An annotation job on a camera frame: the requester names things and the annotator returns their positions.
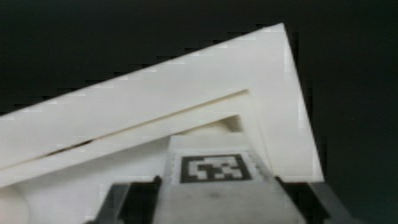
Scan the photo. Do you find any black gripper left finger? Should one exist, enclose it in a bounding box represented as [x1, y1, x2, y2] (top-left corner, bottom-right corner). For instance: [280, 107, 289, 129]
[85, 176, 161, 224]

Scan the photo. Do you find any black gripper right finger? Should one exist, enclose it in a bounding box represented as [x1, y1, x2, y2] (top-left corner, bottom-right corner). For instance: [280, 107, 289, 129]
[275, 178, 366, 224]

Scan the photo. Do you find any white table leg with tag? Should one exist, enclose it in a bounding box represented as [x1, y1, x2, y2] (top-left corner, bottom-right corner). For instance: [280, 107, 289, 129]
[152, 134, 305, 224]

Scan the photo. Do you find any white L-shaped obstacle fence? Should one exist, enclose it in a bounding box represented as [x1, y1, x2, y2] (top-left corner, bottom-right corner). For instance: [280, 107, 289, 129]
[0, 24, 323, 188]

